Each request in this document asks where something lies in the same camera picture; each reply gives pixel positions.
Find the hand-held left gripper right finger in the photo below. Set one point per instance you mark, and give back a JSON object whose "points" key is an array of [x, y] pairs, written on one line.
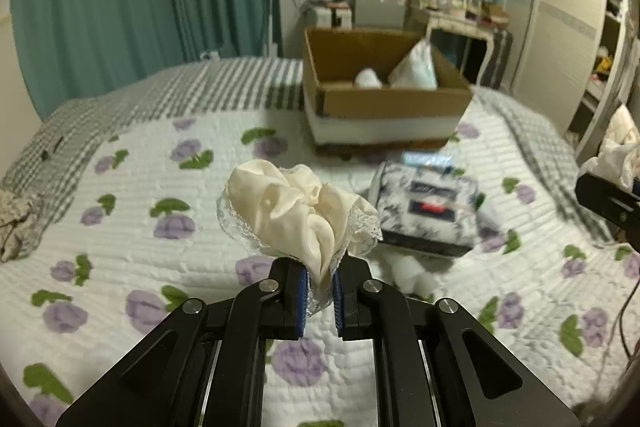
{"points": [[340, 302]]}

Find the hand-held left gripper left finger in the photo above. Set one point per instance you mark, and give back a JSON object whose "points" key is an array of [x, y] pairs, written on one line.
{"points": [[301, 302]]}

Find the white sock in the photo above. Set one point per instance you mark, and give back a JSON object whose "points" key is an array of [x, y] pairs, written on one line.
{"points": [[367, 78], [412, 272]]}

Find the cream lace scrunchie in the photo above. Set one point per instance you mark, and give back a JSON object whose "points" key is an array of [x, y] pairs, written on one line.
{"points": [[280, 202]]}

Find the floral printed tissue pack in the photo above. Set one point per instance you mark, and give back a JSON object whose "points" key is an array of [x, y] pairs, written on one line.
{"points": [[425, 212]]}

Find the blue packet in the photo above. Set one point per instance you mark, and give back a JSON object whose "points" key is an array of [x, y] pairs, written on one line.
{"points": [[427, 159]]}

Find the cardboard box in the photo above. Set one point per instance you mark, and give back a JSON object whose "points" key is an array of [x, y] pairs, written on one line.
{"points": [[390, 107]]}

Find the white jacket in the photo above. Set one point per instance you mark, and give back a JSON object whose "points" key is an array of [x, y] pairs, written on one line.
{"points": [[617, 147]]}

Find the floral quilted blanket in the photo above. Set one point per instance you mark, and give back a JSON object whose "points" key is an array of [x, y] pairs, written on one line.
{"points": [[150, 257]]}

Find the white louvred wardrobe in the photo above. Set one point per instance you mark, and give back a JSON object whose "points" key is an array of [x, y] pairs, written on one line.
{"points": [[555, 7]]}

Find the grey plaid bedsheet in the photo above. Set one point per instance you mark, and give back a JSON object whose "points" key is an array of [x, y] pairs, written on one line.
{"points": [[200, 82]]}

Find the white dressing table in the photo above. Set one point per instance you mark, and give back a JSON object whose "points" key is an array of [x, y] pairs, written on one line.
{"points": [[450, 21]]}

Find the white suitcase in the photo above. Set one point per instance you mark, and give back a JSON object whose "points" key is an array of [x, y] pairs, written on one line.
{"points": [[320, 17]]}

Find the patterned cloth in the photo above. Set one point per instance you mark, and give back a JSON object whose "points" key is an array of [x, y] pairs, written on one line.
{"points": [[15, 222]]}

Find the grey mini fridge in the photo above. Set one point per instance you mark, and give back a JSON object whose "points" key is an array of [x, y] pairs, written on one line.
{"points": [[380, 7]]}

